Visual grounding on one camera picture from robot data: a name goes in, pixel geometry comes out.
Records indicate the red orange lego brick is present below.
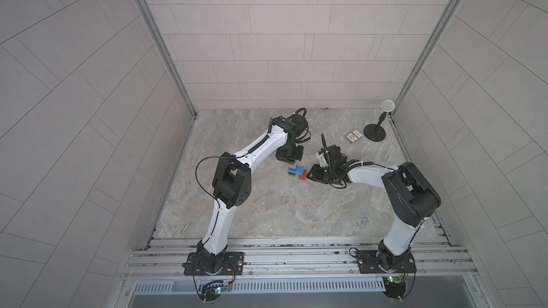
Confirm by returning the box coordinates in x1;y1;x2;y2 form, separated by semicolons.
298;170;307;181

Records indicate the right circuit board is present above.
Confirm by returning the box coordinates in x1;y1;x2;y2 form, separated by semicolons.
382;276;410;300

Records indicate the left circuit board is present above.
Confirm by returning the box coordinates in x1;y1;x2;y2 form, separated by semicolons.
201;280;233;302

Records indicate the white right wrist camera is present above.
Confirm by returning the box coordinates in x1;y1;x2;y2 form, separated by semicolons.
316;151;328;168

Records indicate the black stand with round disc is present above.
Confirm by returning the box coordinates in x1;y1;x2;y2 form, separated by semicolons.
363;100;395;142

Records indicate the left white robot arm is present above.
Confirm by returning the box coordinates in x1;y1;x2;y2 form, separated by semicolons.
196;108;310;275

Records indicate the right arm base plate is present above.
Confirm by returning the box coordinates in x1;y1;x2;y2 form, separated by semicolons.
356;250;417;274

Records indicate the aluminium rail frame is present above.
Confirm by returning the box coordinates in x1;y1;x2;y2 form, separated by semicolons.
122;235;478;280

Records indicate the circuit board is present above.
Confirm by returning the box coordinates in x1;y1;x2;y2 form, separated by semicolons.
201;280;233;302
382;276;410;300

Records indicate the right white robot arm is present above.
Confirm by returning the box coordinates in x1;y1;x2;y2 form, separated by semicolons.
307;145;442;272

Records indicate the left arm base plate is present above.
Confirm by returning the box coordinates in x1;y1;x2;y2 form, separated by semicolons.
182;251;245;276

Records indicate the light blue long lego brick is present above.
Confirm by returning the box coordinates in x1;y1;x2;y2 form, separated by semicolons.
288;166;305;176

